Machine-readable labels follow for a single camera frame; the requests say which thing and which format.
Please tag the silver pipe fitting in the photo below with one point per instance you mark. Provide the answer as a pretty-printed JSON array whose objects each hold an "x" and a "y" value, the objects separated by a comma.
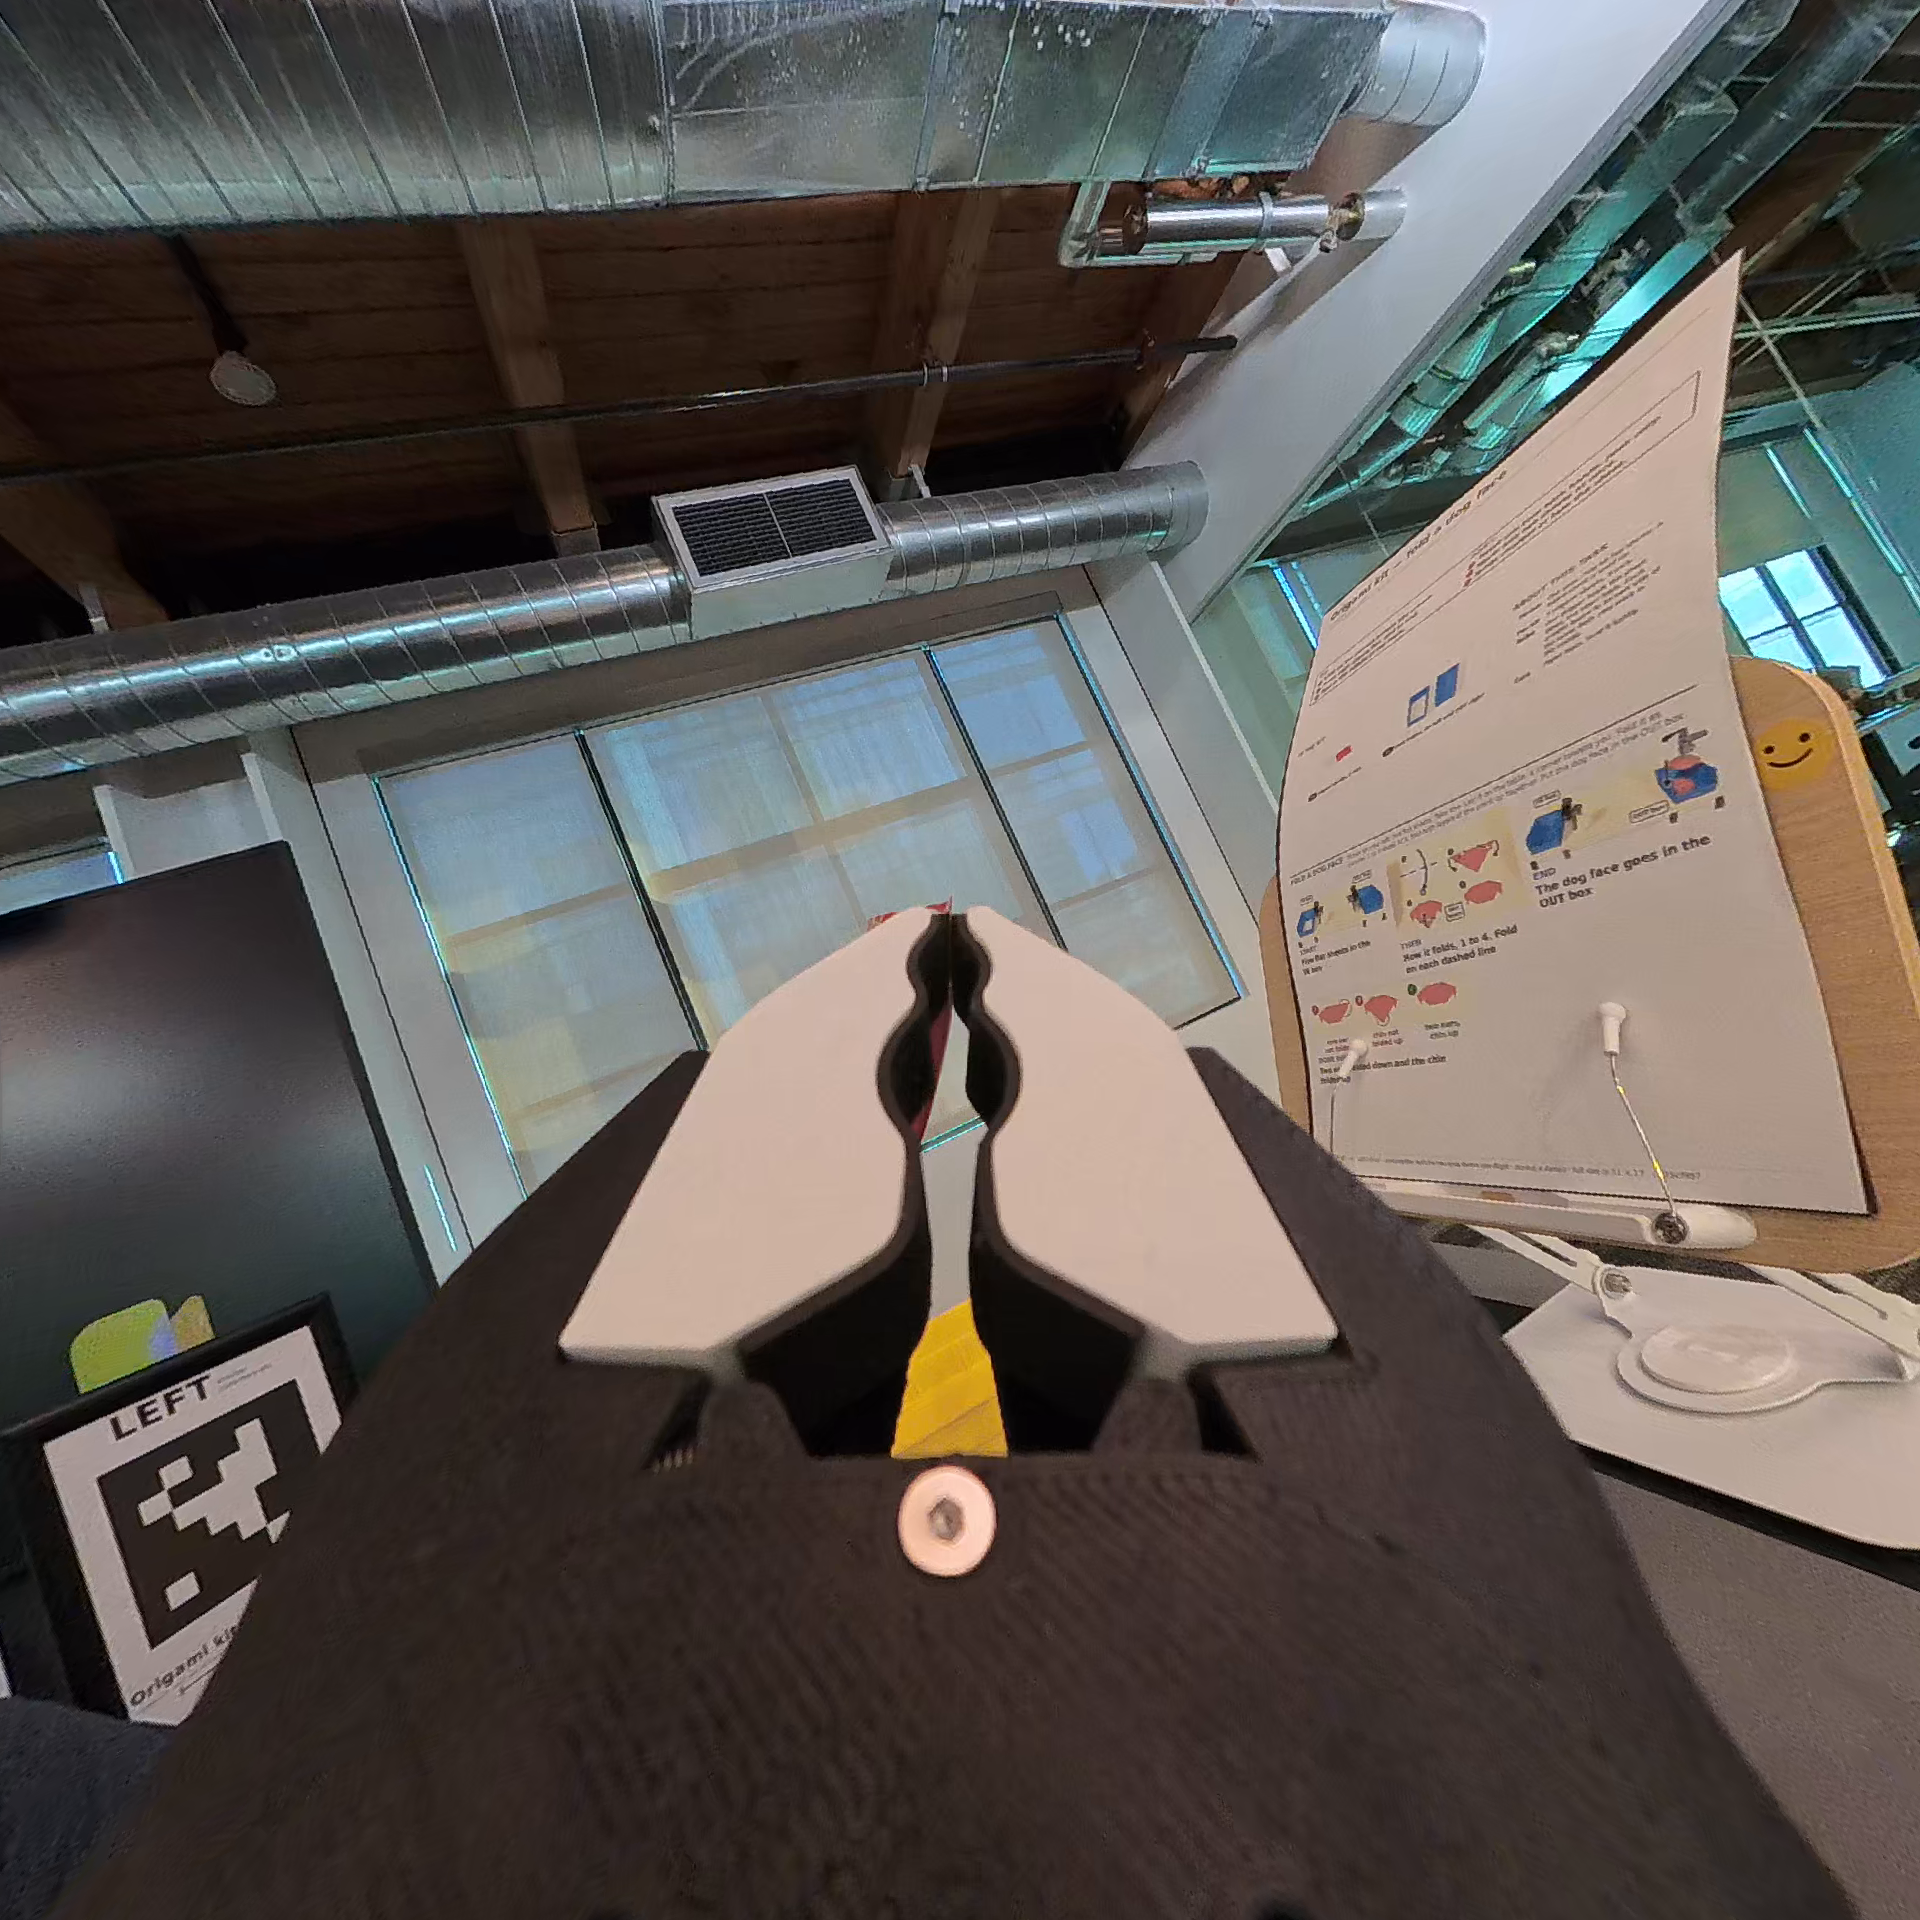
[{"x": 1201, "y": 225}]

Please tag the framed black white marker sign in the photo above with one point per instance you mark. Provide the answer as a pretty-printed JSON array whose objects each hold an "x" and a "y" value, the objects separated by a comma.
[{"x": 197, "y": 1500}]

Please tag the thin black ceiling pipe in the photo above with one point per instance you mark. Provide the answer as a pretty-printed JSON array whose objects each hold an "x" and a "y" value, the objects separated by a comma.
[{"x": 751, "y": 386}]

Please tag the white air vent unit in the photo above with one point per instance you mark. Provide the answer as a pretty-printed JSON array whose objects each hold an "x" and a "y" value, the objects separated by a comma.
[{"x": 773, "y": 531}]

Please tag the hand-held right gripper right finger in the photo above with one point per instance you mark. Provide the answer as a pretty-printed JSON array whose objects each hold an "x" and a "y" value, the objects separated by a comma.
[{"x": 1156, "y": 1170}]

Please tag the large rectangular silver duct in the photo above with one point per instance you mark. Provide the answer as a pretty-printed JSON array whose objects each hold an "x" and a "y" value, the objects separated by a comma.
[{"x": 601, "y": 105}]

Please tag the wooden book stand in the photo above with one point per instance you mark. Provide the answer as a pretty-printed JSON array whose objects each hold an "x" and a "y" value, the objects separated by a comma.
[{"x": 1838, "y": 930}]

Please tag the round silver air duct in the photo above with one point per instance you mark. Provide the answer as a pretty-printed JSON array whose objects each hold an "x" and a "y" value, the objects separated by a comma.
[{"x": 374, "y": 646}]

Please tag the round ceiling disc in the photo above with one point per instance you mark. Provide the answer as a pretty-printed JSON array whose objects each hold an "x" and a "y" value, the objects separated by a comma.
[{"x": 239, "y": 379}]

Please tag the white stand base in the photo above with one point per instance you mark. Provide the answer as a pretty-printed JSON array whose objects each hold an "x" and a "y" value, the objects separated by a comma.
[{"x": 1576, "y": 1381}]

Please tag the yellow green paper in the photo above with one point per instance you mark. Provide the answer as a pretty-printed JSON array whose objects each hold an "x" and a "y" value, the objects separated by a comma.
[{"x": 129, "y": 1343}]

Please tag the person's dark grey shirt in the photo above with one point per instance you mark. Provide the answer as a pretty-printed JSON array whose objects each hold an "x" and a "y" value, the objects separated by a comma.
[{"x": 60, "y": 1801}]

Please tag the large glass window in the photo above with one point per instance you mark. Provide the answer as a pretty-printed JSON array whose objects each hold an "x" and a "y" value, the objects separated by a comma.
[{"x": 751, "y": 841}]

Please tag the printed instruction sheet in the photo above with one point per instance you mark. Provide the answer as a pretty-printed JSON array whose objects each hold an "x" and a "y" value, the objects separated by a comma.
[{"x": 1576, "y": 719}]

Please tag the black screen panel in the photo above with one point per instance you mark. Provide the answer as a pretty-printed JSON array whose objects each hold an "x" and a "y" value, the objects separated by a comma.
[{"x": 182, "y": 1081}]

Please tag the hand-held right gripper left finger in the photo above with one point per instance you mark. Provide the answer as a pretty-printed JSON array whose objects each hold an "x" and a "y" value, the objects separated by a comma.
[{"x": 751, "y": 1170}]

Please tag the yellow smiley sticker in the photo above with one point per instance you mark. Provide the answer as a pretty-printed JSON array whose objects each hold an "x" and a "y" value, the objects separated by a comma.
[{"x": 1795, "y": 755}]

